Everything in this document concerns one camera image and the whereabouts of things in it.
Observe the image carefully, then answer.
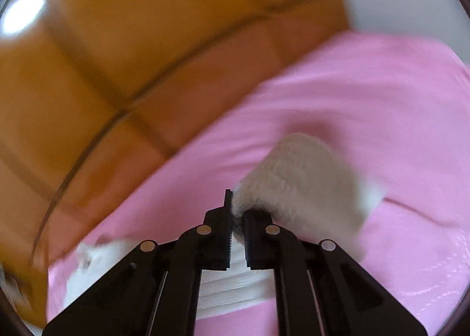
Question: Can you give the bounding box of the white knitted sweater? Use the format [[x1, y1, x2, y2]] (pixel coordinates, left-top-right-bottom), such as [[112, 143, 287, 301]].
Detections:
[[62, 132, 387, 320]]

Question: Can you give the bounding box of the pink quilted bedspread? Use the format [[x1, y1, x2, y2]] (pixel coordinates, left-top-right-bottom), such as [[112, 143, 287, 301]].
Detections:
[[45, 29, 470, 336]]

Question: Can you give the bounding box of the wooden panelled headboard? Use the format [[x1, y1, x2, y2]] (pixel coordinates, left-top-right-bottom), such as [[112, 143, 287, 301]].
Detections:
[[1, 0, 347, 327]]

